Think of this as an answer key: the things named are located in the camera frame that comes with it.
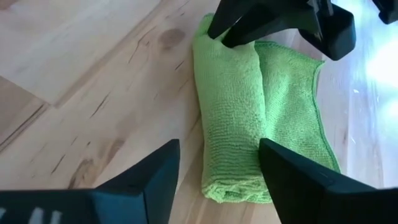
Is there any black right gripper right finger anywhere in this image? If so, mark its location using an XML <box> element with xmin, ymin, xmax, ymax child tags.
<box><xmin>258</xmin><ymin>138</ymin><xmax>398</xmax><ymax>224</ymax></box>

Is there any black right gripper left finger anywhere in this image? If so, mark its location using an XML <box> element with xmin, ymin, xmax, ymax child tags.
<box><xmin>0</xmin><ymin>138</ymin><xmax>182</xmax><ymax>224</ymax></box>

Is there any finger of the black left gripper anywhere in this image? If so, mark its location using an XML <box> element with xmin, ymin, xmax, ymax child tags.
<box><xmin>220</xmin><ymin>0</ymin><xmax>315</xmax><ymax>49</ymax></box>
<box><xmin>206</xmin><ymin>0</ymin><xmax>259</xmax><ymax>40</ymax></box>

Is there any green microfiber towel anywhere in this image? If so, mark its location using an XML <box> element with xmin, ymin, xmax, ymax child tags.
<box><xmin>191</xmin><ymin>12</ymin><xmax>342</xmax><ymax>205</ymax></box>

